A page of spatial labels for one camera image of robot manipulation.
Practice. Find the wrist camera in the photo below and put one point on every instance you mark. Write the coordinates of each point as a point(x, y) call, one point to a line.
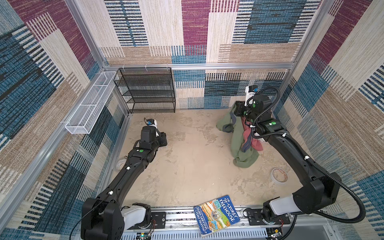
point(151, 123)
point(250, 92)

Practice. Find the treehouse storey book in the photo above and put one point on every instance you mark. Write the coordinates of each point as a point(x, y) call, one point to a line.
point(216, 215)

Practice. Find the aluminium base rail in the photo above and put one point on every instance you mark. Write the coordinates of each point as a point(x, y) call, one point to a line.
point(179, 223)

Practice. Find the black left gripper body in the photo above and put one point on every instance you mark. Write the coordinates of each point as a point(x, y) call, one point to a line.
point(162, 140)

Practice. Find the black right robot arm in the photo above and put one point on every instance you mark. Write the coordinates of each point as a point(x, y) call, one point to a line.
point(319, 187)

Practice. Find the green t-shirt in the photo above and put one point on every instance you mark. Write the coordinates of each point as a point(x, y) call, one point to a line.
point(233, 125)

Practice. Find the white wire mesh basket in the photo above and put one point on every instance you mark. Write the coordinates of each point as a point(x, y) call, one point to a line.
point(90, 108)

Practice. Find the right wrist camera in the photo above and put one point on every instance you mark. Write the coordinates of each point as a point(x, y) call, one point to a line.
point(250, 92)

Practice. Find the black wire mesh shelf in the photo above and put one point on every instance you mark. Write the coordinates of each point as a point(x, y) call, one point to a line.
point(147, 90)

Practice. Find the pink red t-shirt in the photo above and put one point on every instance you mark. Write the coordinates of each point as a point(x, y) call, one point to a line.
point(249, 141)

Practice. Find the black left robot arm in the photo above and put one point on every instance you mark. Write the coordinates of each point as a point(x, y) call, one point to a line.
point(105, 217)

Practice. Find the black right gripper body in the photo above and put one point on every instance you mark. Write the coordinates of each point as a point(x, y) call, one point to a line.
point(241, 109)

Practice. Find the right clear tape roll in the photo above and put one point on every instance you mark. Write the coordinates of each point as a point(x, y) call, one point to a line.
point(279, 176)

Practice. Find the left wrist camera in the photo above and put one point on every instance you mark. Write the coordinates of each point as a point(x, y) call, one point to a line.
point(151, 123)

